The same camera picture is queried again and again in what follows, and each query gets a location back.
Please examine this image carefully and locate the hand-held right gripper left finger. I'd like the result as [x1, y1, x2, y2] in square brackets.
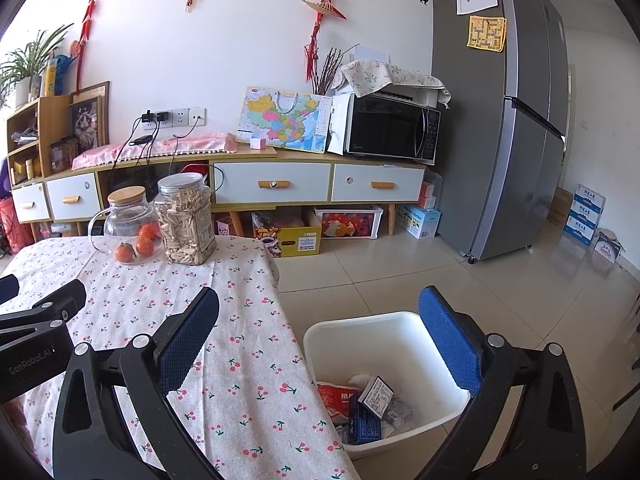
[52, 286, 222, 480]

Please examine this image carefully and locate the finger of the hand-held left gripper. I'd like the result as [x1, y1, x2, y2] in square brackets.
[0, 278, 88, 334]
[0, 273, 21, 307]

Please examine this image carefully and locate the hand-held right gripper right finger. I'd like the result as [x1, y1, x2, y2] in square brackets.
[416, 285, 587, 480]

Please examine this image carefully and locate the white plastic bin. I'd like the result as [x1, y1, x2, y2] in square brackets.
[303, 311, 472, 461]

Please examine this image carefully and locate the dark blue box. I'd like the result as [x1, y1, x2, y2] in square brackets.
[345, 402, 386, 445]

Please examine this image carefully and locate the red noodle packet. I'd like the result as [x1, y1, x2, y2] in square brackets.
[317, 382, 363, 428]

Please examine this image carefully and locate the cherry print tablecloth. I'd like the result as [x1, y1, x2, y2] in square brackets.
[0, 234, 361, 480]

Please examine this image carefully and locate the white cabinet drawer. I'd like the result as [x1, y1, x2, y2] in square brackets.
[46, 172, 101, 221]
[331, 164, 426, 203]
[214, 162, 332, 206]
[11, 183, 51, 223]

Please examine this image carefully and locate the clear glass plate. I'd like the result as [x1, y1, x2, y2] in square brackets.
[110, 232, 168, 267]

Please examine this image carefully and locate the glass teapot with bamboo lid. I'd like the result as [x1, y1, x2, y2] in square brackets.
[88, 186, 163, 256]

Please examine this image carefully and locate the clear jar of seeds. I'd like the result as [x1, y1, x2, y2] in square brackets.
[152, 172, 218, 266]

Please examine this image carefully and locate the blue white cardboard carton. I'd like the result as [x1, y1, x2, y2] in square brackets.
[397, 204, 442, 240]

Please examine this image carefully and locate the yellow cardboard box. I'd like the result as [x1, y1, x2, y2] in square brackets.
[252, 210, 322, 258]

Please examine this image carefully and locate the brown snack jar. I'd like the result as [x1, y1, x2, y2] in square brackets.
[50, 137, 80, 173]

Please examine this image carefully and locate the white box with fruit print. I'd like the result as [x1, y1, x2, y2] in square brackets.
[320, 209, 383, 238]

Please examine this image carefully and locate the blue white drinks case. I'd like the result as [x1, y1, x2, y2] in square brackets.
[569, 200, 603, 228]
[572, 183, 607, 211]
[564, 216, 600, 247]

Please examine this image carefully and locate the brown cardboard box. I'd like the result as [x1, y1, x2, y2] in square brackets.
[547, 187, 576, 226]

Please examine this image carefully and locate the wooden shelf unit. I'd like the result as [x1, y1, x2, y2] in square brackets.
[6, 94, 73, 186]

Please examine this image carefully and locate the small blue white carton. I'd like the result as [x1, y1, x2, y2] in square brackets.
[592, 232, 626, 263]

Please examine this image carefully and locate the framed cat picture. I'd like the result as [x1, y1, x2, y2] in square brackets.
[67, 81, 111, 147]

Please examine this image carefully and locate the grey refrigerator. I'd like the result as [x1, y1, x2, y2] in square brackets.
[431, 0, 571, 261]

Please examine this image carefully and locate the long wooden tv cabinet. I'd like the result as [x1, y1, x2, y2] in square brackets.
[10, 147, 428, 241]

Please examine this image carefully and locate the green potted plant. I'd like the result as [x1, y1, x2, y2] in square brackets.
[0, 24, 73, 108]

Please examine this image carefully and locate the black microwave oven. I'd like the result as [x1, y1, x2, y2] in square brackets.
[344, 92, 442, 165]

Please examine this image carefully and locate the blue watering can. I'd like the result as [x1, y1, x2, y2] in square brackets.
[54, 52, 77, 96]

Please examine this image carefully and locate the world map paper bag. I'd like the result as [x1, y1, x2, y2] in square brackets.
[235, 86, 333, 153]

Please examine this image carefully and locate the white paper bag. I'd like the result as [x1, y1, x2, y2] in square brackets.
[327, 94, 356, 156]

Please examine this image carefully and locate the floral cloth cover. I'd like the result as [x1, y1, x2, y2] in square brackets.
[334, 60, 452, 108]

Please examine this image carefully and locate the bundle of dry branches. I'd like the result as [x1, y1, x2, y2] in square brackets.
[311, 45, 358, 93]

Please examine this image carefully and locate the yellow paper sheet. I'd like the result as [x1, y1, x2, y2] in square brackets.
[467, 15, 507, 52]

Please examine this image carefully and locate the red hanging with straw hat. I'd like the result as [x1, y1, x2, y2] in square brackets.
[301, 0, 348, 81]

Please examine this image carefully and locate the black charging cable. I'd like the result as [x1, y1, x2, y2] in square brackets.
[111, 110, 173, 196]

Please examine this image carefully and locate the red chili string decoration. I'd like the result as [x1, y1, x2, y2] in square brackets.
[77, 0, 106, 92]

